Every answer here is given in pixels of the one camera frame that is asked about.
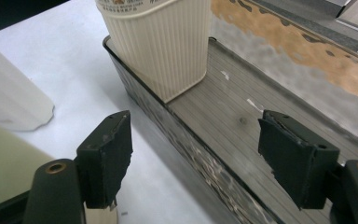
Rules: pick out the cream pump bottle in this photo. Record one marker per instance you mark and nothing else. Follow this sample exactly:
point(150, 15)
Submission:
point(158, 46)

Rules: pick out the grey rectangular storage box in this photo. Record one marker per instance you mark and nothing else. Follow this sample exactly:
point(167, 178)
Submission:
point(230, 124)

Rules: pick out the white bottle blue pump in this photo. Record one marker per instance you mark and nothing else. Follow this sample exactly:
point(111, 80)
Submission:
point(9, 93)

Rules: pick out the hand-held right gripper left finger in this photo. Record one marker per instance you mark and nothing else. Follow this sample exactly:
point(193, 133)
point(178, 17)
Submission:
point(105, 161)

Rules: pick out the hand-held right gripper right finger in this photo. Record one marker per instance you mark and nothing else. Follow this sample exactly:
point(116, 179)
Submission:
point(295, 158)

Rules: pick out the green bottle white pump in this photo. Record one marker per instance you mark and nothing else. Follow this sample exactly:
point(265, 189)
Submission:
point(6, 161)

